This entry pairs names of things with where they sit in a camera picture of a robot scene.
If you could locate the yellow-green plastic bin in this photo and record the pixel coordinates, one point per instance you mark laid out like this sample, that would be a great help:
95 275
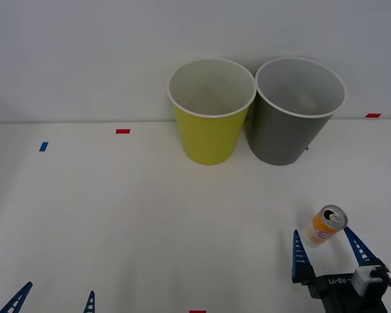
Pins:
208 137

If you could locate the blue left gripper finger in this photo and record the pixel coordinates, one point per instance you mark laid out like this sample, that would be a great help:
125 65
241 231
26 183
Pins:
90 303
17 300

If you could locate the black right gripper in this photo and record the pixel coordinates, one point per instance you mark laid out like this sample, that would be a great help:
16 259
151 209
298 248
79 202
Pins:
339 298

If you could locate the orange drink can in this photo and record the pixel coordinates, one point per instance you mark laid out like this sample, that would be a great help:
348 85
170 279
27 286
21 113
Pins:
322 229

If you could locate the grey plastic bin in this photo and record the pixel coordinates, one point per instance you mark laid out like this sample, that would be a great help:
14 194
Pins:
280 137

